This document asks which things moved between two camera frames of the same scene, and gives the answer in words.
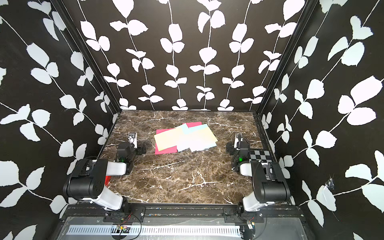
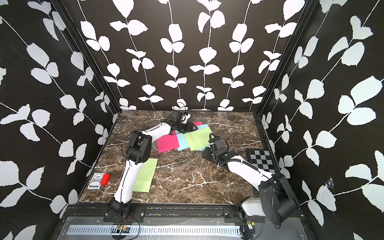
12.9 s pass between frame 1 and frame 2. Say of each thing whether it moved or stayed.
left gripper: moved
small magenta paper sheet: stayed
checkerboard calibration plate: stayed
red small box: stayed
